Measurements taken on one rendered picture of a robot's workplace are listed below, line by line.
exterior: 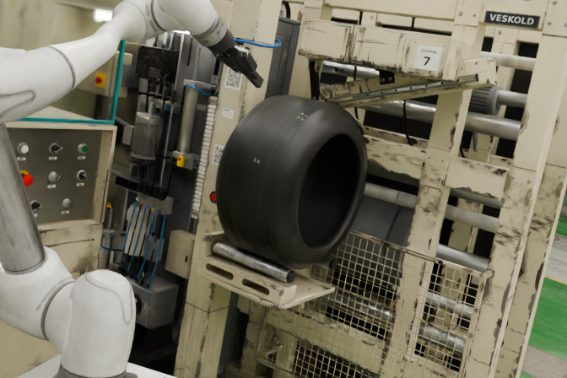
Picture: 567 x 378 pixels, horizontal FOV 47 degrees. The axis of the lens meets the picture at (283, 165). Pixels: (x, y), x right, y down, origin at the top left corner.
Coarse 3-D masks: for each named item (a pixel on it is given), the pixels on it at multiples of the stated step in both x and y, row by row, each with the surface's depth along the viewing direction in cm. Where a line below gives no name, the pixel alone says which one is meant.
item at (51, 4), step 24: (0, 0) 194; (24, 0) 200; (48, 0) 207; (72, 0) 214; (96, 0) 221; (120, 0) 229; (0, 24) 196; (24, 24) 202; (48, 24) 209; (72, 24) 216; (96, 24) 224; (24, 48) 204; (120, 48) 234; (96, 72) 228; (120, 72) 236; (72, 96) 222; (96, 96) 231; (24, 120) 209; (48, 120) 216; (72, 120) 224; (96, 120) 233
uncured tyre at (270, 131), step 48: (288, 96) 229; (240, 144) 214; (288, 144) 207; (336, 144) 253; (240, 192) 211; (288, 192) 206; (336, 192) 257; (240, 240) 222; (288, 240) 212; (336, 240) 237
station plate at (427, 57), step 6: (420, 48) 225; (426, 48) 224; (432, 48) 223; (438, 48) 222; (420, 54) 225; (426, 54) 224; (432, 54) 223; (438, 54) 222; (414, 60) 227; (420, 60) 225; (426, 60) 224; (432, 60) 223; (438, 60) 222; (414, 66) 227; (420, 66) 225; (426, 66) 224; (432, 66) 223; (438, 66) 222
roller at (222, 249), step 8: (216, 248) 236; (224, 248) 234; (232, 248) 233; (224, 256) 235; (232, 256) 232; (240, 256) 230; (248, 256) 228; (256, 256) 228; (248, 264) 228; (256, 264) 226; (264, 264) 224; (272, 264) 223; (264, 272) 224; (272, 272) 222; (280, 272) 220; (288, 272) 219; (288, 280) 219
